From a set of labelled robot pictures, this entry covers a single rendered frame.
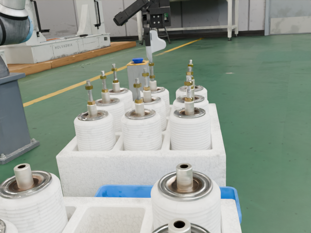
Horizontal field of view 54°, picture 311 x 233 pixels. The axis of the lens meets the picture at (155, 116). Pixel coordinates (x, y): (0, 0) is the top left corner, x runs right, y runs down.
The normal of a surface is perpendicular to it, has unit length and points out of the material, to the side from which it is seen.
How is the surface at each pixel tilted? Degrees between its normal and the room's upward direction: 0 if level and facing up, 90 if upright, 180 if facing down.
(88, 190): 90
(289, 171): 0
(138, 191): 88
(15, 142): 90
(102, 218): 90
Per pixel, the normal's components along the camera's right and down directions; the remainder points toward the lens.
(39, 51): 0.92, 0.07
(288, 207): -0.07, -0.95
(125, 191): -0.15, 0.29
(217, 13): -0.40, 0.33
